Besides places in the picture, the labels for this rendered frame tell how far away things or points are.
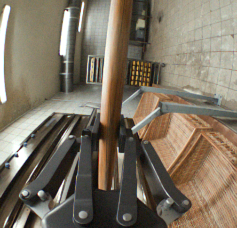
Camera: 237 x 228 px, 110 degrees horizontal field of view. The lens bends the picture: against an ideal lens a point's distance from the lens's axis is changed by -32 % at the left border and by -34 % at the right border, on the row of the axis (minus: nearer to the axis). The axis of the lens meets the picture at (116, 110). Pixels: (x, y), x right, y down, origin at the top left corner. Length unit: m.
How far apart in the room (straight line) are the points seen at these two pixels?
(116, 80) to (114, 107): 0.04
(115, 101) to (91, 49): 5.13
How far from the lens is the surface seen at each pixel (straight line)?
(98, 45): 5.26
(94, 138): 0.16
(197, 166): 0.86
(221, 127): 0.77
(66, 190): 0.72
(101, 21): 5.51
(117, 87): 0.16
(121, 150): 0.17
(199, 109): 0.73
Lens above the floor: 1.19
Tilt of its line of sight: 3 degrees down
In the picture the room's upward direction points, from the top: 86 degrees counter-clockwise
